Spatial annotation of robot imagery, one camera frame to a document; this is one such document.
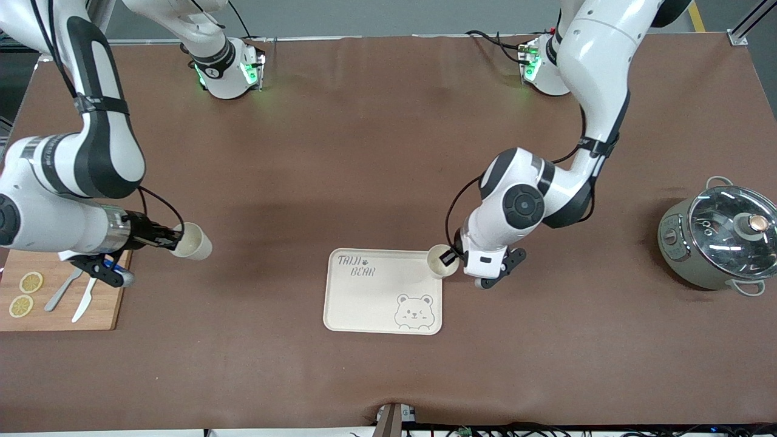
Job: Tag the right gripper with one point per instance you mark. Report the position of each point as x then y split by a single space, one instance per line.
142 233

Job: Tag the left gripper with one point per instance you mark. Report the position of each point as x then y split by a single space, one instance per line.
450 256

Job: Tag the white IKEA cup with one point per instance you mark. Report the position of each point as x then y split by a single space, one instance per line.
436 270
197 246

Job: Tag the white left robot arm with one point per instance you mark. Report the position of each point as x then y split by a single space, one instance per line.
595 60

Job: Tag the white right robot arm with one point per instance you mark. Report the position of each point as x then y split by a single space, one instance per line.
36 221

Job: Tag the cream bear print tray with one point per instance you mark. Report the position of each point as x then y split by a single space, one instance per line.
364 303

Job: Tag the wooden cutting board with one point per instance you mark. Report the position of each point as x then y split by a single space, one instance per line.
115 303

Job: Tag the white plastic knife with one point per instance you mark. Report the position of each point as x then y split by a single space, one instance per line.
82 309

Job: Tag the brown table cover mat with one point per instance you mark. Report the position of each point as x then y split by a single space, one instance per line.
388 152

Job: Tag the grey plastic knife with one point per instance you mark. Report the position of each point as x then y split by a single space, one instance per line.
57 297

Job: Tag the lemon slice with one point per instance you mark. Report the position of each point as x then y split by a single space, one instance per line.
21 306
31 282

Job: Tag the grey-green electric cooker pot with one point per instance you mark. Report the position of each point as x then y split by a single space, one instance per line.
680 261

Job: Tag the glass pot lid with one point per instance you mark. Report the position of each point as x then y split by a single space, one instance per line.
716 243

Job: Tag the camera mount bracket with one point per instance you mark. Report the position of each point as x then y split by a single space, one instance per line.
391 422

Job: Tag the aluminium frame corner profile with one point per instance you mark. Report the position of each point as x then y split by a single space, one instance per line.
743 27

